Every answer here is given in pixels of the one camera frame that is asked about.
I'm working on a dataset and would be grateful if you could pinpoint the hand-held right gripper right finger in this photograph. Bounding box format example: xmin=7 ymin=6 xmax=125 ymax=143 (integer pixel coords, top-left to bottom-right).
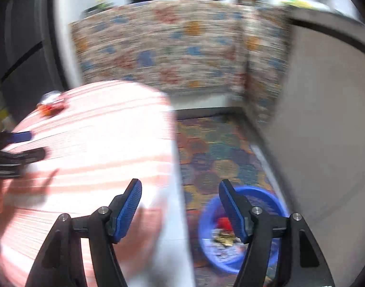
xmin=219 ymin=179 xmax=335 ymax=287

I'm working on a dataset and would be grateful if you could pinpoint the red cellophane wrapper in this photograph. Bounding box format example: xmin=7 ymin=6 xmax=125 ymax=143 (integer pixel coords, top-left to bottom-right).
xmin=217 ymin=217 xmax=234 ymax=231

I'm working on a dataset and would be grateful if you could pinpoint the blue plastic waste basket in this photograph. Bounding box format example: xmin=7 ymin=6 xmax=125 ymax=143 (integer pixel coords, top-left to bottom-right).
xmin=198 ymin=186 xmax=289 ymax=274

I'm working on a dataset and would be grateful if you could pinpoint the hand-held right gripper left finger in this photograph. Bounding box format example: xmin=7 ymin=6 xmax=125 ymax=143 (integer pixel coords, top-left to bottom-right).
xmin=25 ymin=178 xmax=143 ymax=287

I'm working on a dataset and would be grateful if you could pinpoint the black refrigerator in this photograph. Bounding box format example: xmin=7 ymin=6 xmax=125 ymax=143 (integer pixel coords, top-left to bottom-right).
xmin=0 ymin=0 xmax=57 ymax=132

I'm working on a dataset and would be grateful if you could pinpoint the patterned sofa cover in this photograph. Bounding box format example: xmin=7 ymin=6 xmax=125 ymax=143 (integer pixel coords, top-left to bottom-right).
xmin=69 ymin=0 xmax=294 ymax=124

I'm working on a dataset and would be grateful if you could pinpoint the crushed red drink can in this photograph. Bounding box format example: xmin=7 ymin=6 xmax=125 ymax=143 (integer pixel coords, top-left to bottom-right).
xmin=36 ymin=91 xmax=66 ymax=112

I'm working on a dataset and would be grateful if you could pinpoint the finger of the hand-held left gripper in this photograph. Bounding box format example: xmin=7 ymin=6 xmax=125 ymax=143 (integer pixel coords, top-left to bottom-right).
xmin=0 ymin=147 xmax=46 ymax=166
xmin=0 ymin=131 xmax=33 ymax=144

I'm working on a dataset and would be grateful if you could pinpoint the striped pink white tablecloth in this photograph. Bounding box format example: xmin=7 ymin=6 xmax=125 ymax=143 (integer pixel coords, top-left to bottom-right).
xmin=0 ymin=80 xmax=183 ymax=287

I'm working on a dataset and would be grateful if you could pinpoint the hexagon patterned rug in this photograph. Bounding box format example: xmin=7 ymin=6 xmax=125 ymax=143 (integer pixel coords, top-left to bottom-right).
xmin=175 ymin=115 xmax=290 ymax=287

